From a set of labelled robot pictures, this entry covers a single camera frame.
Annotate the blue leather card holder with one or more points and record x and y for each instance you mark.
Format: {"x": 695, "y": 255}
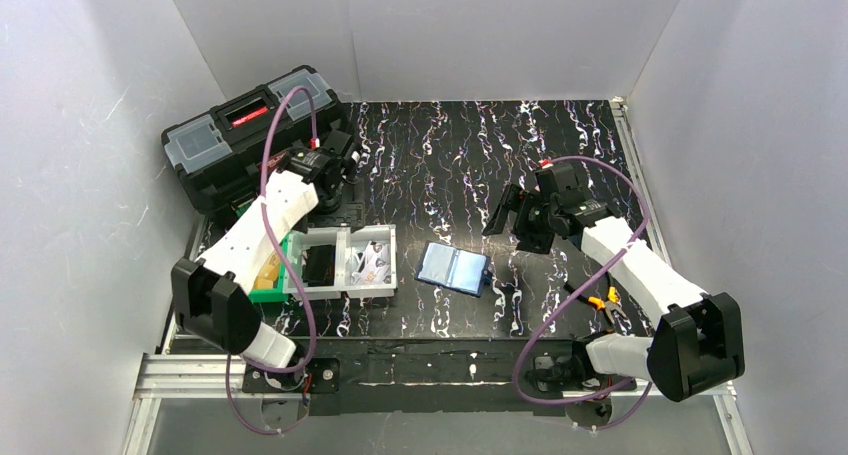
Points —
{"x": 454, "y": 269}

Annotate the black grey toolbox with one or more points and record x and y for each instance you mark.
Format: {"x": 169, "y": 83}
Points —
{"x": 216, "y": 155}

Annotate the green plastic bin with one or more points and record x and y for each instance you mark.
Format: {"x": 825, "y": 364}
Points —
{"x": 274, "y": 295}

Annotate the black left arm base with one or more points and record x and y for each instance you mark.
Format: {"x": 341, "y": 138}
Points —
{"x": 320, "y": 376}

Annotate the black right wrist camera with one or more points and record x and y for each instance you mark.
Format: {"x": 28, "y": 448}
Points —
{"x": 570, "y": 187}

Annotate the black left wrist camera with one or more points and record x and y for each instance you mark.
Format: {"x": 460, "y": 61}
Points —
{"x": 334, "y": 160}

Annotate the gold card in bin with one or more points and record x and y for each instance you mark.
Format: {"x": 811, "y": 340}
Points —
{"x": 268, "y": 275}

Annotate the white divided plastic tray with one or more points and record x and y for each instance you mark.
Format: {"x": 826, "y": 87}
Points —
{"x": 349, "y": 247}

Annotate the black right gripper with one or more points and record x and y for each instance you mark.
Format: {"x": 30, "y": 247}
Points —
{"x": 525, "y": 209}

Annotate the orange black pliers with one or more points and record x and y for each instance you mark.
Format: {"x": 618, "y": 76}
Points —
{"x": 609, "y": 305}

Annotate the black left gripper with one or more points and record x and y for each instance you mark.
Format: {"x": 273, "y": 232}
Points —
{"x": 341, "y": 191}

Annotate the black chip card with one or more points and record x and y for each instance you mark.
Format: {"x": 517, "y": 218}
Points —
{"x": 319, "y": 265}

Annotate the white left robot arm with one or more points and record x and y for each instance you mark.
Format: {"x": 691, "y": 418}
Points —
{"x": 210, "y": 293}

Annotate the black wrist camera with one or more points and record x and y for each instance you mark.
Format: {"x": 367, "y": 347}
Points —
{"x": 334, "y": 160}
{"x": 570, "y": 187}

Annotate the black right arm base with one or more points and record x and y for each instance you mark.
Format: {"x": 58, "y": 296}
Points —
{"x": 553, "y": 374}

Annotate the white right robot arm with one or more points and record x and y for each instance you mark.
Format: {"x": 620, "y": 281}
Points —
{"x": 698, "y": 337}

